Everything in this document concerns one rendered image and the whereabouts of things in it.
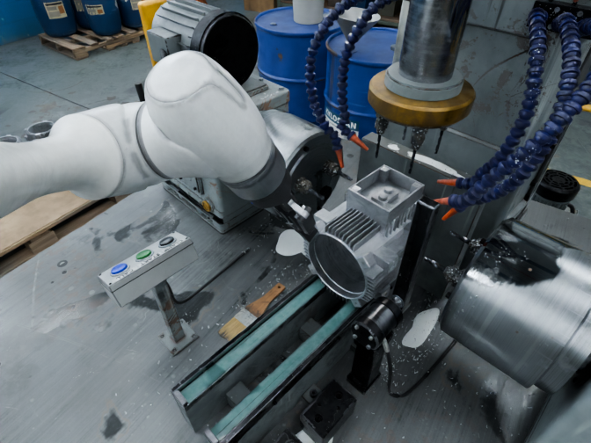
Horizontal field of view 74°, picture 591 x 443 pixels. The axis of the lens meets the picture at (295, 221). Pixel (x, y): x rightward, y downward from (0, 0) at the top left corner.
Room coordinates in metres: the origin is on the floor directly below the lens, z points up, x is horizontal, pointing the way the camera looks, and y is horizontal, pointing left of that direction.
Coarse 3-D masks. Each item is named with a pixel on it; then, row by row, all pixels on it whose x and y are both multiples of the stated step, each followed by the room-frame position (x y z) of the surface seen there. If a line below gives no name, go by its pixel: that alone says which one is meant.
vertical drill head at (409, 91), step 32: (416, 0) 0.65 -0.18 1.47; (448, 0) 0.62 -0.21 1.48; (416, 32) 0.64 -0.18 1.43; (448, 32) 0.62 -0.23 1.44; (416, 64) 0.63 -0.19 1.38; (448, 64) 0.62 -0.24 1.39; (384, 96) 0.62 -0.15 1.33; (416, 96) 0.60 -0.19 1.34; (448, 96) 0.60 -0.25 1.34; (384, 128) 0.65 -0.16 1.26; (416, 128) 0.59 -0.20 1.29
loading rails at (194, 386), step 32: (320, 288) 0.55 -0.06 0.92; (256, 320) 0.46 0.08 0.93; (288, 320) 0.47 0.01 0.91; (352, 320) 0.46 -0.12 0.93; (224, 352) 0.39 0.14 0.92; (256, 352) 0.40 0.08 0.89; (320, 352) 0.39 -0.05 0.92; (192, 384) 0.33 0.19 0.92; (224, 384) 0.35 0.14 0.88; (288, 384) 0.33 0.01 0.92; (192, 416) 0.29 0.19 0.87; (224, 416) 0.27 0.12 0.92; (256, 416) 0.27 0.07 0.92
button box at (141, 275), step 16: (160, 240) 0.56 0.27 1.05; (176, 240) 0.55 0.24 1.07; (160, 256) 0.50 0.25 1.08; (176, 256) 0.51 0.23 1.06; (192, 256) 0.53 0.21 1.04; (128, 272) 0.46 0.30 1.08; (144, 272) 0.47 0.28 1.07; (160, 272) 0.48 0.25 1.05; (176, 272) 0.50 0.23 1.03; (112, 288) 0.43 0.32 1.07; (128, 288) 0.44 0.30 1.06; (144, 288) 0.45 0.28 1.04
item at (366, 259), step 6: (318, 222) 0.57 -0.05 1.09; (324, 222) 0.58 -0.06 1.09; (318, 228) 0.57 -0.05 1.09; (324, 228) 0.57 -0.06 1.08; (366, 252) 0.50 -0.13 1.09; (360, 258) 0.49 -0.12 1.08; (366, 258) 0.48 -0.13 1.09; (372, 258) 0.49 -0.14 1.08; (360, 264) 0.49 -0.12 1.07; (366, 264) 0.48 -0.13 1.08; (372, 264) 0.48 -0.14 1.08; (312, 270) 0.57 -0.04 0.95; (354, 300) 0.48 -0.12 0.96; (360, 300) 0.48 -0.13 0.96; (354, 306) 0.48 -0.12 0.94; (360, 306) 0.47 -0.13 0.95
